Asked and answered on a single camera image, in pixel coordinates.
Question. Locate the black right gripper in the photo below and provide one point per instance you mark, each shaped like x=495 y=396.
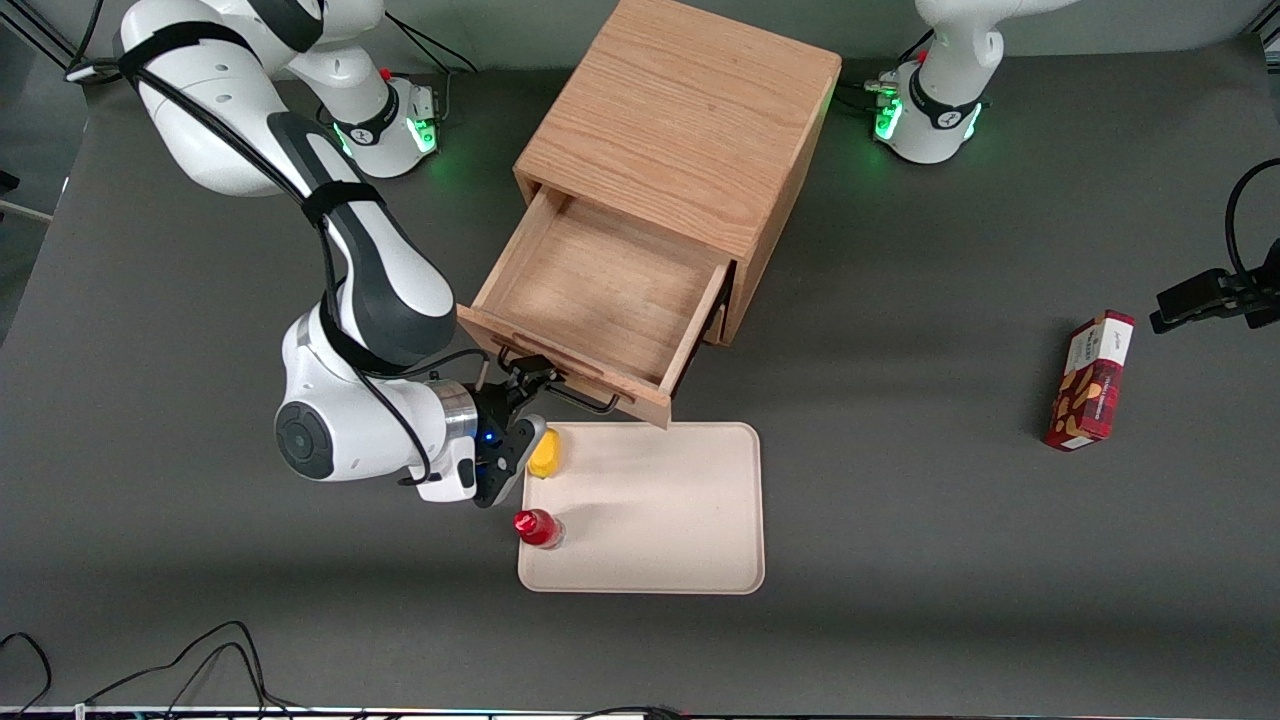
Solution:
x=494 y=405

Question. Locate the wooden drawer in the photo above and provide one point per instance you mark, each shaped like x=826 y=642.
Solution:
x=600 y=290

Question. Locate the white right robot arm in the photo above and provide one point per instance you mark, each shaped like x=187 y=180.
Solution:
x=380 y=280

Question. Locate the wooden drawer cabinet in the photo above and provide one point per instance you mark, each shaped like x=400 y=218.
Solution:
x=690 y=120

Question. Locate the yellow lemon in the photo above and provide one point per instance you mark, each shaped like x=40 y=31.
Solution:
x=545 y=455

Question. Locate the red cola bottle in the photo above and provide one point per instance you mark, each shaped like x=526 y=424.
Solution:
x=537 y=528

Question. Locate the beige plastic tray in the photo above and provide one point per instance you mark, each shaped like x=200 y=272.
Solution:
x=650 y=520

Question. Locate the red snack box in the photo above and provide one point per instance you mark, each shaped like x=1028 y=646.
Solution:
x=1090 y=385

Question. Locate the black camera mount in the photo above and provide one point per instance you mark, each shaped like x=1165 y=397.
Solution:
x=1215 y=295

